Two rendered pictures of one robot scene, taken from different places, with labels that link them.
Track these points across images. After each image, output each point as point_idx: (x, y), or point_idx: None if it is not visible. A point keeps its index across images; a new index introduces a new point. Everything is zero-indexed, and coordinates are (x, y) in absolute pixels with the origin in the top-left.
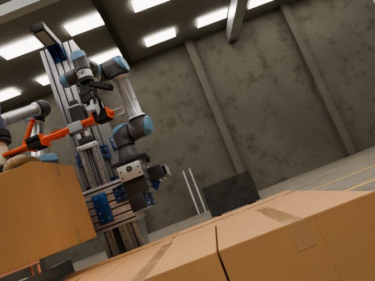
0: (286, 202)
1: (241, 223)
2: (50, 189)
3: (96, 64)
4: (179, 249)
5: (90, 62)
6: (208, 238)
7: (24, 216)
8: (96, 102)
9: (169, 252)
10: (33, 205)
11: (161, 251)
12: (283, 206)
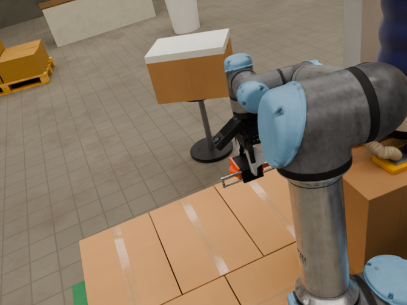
0: (114, 298)
1: (147, 259)
2: None
3: (235, 94)
4: (185, 236)
5: (230, 87)
6: (166, 242)
7: None
8: (236, 144)
9: (193, 235)
10: None
11: (211, 249)
12: (117, 278)
